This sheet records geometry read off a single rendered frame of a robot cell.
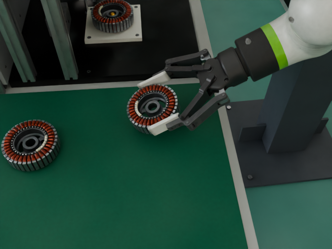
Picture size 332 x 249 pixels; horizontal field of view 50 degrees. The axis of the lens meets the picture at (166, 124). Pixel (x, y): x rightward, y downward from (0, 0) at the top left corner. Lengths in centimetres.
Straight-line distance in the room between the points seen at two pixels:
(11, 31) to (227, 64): 45
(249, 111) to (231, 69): 114
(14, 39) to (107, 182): 36
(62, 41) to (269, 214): 110
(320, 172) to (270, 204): 28
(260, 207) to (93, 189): 97
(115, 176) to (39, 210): 16
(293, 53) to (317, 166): 107
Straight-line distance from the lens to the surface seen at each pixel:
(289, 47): 71
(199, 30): 105
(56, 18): 79
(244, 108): 184
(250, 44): 71
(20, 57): 87
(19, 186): 78
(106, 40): 98
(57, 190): 75
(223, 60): 71
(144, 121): 74
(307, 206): 164
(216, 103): 70
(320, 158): 177
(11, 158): 77
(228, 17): 242
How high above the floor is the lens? 139
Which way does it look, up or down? 52 degrees down
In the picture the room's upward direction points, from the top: straight up
